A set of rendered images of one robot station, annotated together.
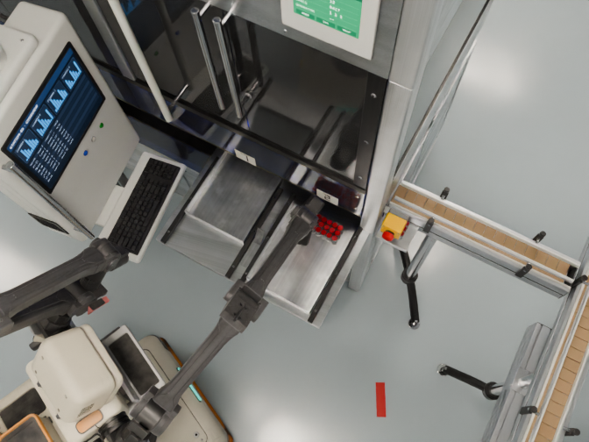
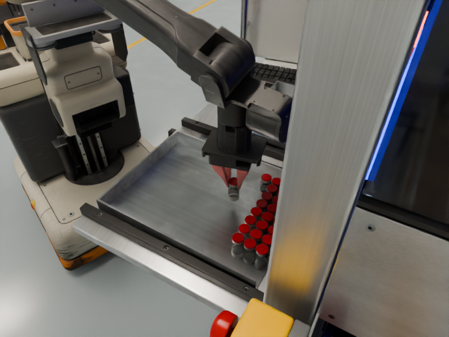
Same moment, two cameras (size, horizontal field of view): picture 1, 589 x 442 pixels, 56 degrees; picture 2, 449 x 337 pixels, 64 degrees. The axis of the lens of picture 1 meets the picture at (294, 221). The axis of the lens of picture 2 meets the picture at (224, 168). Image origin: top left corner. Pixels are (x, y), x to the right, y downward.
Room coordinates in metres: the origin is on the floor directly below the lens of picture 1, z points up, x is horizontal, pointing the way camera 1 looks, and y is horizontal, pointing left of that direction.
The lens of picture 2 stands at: (0.60, -0.50, 1.42)
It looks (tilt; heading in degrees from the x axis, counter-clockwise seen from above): 42 degrees down; 85
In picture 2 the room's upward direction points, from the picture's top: straight up
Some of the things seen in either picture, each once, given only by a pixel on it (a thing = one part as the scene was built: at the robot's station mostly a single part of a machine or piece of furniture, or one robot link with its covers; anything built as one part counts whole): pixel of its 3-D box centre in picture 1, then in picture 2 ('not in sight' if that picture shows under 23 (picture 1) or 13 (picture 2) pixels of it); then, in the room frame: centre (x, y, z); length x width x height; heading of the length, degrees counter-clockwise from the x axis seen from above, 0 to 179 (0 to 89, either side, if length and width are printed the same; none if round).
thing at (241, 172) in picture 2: not in sight; (232, 167); (0.66, -0.02, 0.98); 0.07 x 0.07 x 0.09; 69
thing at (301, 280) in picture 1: (301, 255); (208, 196); (0.61, -0.01, 0.90); 0.34 x 0.26 x 0.04; 144
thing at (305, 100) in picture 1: (305, 110); not in sight; (0.84, -0.07, 1.50); 0.43 x 0.01 x 0.59; 55
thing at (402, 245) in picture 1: (398, 229); not in sight; (0.68, -0.38, 0.87); 0.14 x 0.13 x 0.02; 145
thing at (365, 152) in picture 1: (363, 160); not in sight; (0.72, -0.22, 1.40); 0.04 x 0.01 x 0.80; 55
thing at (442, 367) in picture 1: (489, 391); not in sight; (0.11, -0.82, 0.07); 0.50 x 0.08 x 0.14; 55
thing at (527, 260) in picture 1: (480, 234); not in sight; (0.61, -0.66, 0.92); 0.69 x 0.16 x 0.16; 55
